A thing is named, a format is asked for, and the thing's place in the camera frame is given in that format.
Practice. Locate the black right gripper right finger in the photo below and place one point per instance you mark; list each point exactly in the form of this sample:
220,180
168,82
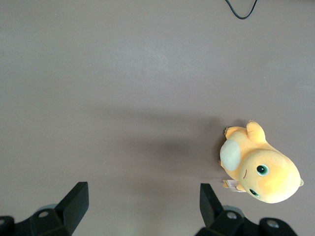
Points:
221,221

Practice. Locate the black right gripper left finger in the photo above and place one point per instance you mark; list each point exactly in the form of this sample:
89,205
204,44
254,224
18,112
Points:
61,216

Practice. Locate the yellow plush toy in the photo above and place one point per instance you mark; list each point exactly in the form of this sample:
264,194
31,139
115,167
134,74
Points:
265,167

